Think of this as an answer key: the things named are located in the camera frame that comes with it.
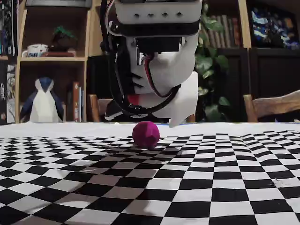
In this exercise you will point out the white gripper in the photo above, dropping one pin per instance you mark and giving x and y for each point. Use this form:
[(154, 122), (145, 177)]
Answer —
[(185, 103)]

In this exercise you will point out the pink faceted ball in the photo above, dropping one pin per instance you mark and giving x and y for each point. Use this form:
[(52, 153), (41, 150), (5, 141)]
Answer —
[(145, 134)]

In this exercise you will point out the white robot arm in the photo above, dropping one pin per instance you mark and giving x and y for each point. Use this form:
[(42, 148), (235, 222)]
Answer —
[(159, 23)]

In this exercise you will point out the white game box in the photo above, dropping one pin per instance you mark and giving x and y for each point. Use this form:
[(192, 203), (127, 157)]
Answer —
[(11, 93)]

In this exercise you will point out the black game box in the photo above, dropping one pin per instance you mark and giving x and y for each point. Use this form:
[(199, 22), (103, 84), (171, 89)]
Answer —
[(3, 93)]

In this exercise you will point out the brown wooden chair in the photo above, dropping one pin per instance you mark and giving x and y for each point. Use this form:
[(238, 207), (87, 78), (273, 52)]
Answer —
[(272, 106), (93, 107)]

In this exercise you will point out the thin blue grey books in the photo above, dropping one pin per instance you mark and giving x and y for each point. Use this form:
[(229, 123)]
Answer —
[(81, 105)]

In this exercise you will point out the green leafy plant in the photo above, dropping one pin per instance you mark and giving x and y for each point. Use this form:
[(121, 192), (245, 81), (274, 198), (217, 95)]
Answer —
[(204, 63)]

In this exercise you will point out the orange book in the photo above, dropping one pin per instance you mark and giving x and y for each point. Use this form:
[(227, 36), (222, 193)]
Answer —
[(75, 103)]

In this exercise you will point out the black white checkered mat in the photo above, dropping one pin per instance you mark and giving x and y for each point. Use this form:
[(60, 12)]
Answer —
[(211, 175)]

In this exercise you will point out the light wooden bookshelf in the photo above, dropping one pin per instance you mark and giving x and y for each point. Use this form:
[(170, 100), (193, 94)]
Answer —
[(91, 35)]

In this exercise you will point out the brown bonsai base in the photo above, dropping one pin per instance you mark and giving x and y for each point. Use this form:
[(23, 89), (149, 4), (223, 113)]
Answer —
[(58, 54)]

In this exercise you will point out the row of brown books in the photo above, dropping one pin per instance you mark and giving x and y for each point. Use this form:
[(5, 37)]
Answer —
[(225, 32)]

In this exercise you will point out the blue white penguin figure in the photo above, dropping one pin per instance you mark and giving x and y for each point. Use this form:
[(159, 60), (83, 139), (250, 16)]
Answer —
[(43, 105)]

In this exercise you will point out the green toy bonsai tree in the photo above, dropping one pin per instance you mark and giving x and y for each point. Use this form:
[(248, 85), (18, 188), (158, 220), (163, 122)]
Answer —
[(63, 38)]

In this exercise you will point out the white blue patterned mug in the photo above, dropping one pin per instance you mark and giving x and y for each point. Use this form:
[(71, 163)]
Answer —
[(35, 51)]

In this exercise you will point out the black cabinet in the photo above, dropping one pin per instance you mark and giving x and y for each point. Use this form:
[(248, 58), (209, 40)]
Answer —
[(274, 70)]

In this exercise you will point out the row of colourful books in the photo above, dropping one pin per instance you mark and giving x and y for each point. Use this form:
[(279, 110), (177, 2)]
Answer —
[(8, 28)]

